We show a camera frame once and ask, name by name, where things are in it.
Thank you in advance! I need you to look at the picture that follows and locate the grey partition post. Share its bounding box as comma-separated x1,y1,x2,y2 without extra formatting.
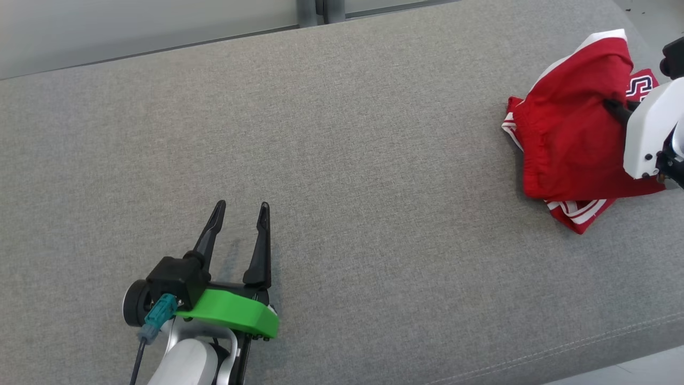
297,0,346,28

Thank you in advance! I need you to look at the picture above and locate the red jersey with black lettering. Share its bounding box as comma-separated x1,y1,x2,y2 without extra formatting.
501,68,669,235

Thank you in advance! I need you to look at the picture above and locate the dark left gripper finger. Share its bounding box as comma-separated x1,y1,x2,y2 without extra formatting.
184,200,227,268
243,202,272,288

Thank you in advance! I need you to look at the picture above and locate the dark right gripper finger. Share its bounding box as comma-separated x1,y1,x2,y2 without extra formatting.
603,98,641,127

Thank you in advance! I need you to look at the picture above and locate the grey fabric sofa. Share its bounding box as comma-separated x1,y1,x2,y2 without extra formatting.
0,0,684,385

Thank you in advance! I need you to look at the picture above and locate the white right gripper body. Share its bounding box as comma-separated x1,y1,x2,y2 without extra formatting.
623,77,684,180

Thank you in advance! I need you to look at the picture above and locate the black left camera cable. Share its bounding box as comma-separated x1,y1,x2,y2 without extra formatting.
129,337,148,385

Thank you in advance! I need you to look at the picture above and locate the teal left camera connector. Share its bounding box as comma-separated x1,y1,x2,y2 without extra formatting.
139,292,178,343

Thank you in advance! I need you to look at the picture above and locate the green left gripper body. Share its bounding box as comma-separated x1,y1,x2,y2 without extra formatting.
175,280,280,341

